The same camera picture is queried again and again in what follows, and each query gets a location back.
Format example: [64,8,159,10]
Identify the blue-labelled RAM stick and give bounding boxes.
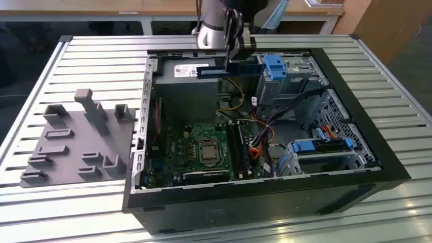
[196,64,263,79]

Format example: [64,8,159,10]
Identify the brown wooden cabinet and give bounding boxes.
[332,0,432,66]

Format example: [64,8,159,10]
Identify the grey metal disk bay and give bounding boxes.
[276,138,372,178]

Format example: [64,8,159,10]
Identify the black graphics card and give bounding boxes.
[182,169,231,184]

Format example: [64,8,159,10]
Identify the silver CPU in socket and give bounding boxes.
[198,138,224,167]

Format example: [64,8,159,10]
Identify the black cable bundle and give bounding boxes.
[256,88,326,127]

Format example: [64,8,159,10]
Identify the tall blue drive carrier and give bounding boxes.
[264,54,288,80]

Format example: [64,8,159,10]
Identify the green motherboard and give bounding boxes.
[144,120,271,189]

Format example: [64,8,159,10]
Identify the pale blue teach pendant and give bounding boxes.
[262,0,291,29]

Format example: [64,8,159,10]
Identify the wooden desk with white frame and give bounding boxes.
[0,0,346,36]

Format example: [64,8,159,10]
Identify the orange wires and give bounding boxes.
[248,124,276,160]

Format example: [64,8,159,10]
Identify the flat blue disk carrier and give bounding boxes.
[290,138,354,154]

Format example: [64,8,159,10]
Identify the yellow wire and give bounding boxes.
[215,77,246,112]

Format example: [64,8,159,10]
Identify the black open PC case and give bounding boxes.
[122,48,412,235]

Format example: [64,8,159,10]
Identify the grey power supply unit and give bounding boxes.
[152,57,224,127]

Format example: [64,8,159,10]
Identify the grey parts rack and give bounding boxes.
[20,88,140,188]

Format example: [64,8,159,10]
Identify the thin red wire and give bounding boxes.
[151,99,164,150]

